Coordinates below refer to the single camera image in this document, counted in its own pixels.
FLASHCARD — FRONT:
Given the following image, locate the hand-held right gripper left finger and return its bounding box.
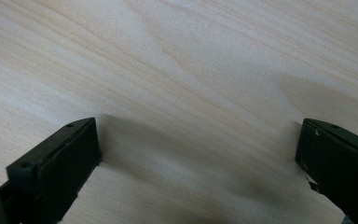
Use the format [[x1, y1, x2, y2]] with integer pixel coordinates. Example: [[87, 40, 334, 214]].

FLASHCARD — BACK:
[[0, 117, 103, 224]]

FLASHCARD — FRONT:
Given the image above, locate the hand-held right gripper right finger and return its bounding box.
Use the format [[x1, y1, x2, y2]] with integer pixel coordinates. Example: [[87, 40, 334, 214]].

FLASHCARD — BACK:
[[295, 118, 358, 224]]

